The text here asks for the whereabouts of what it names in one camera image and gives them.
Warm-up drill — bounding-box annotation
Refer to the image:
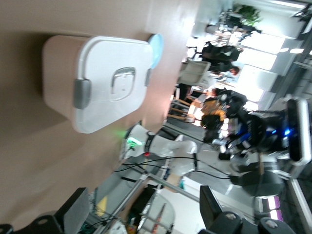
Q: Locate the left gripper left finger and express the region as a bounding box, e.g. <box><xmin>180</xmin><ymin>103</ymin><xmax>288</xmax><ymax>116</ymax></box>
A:
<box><xmin>54</xmin><ymin>187</ymin><xmax>91</xmax><ymax>234</ymax></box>

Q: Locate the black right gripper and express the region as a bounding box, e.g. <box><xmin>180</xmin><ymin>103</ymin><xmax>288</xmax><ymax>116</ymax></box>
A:
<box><xmin>203</xmin><ymin>89</ymin><xmax>290</xmax><ymax>154</ymax></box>

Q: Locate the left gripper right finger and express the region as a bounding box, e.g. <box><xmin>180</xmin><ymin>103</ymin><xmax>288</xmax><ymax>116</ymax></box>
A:
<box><xmin>199</xmin><ymin>185</ymin><xmax>235</xmax><ymax>234</ymax></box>

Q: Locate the white lidded storage box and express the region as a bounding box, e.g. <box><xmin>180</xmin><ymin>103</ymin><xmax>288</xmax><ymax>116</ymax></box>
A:
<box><xmin>41</xmin><ymin>35</ymin><xmax>153</xmax><ymax>134</ymax></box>

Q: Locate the white plastic bin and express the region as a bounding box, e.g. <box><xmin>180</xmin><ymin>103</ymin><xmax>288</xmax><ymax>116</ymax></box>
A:
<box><xmin>179</xmin><ymin>60</ymin><xmax>212</xmax><ymax>85</ymax></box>

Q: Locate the person in black clothes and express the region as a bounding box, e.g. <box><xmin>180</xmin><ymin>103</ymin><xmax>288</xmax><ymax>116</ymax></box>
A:
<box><xmin>199</xmin><ymin>42</ymin><xmax>244</xmax><ymax>74</ymax></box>

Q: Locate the light blue plate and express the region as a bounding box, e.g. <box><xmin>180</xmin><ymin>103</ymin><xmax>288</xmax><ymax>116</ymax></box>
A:
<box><xmin>147</xmin><ymin>33</ymin><xmax>164</xmax><ymax>71</ymax></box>

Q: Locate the green potted plant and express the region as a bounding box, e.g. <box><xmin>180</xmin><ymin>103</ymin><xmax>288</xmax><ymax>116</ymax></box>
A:
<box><xmin>233</xmin><ymin>4</ymin><xmax>263</xmax><ymax>34</ymax></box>

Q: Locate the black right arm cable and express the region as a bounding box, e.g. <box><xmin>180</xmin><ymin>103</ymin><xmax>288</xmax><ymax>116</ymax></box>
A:
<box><xmin>113</xmin><ymin>156</ymin><xmax>232</xmax><ymax>181</ymax></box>

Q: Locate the aluminium frame beam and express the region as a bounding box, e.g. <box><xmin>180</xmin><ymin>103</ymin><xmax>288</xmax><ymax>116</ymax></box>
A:
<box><xmin>107</xmin><ymin>170</ymin><xmax>203</xmax><ymax>221</ymax></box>

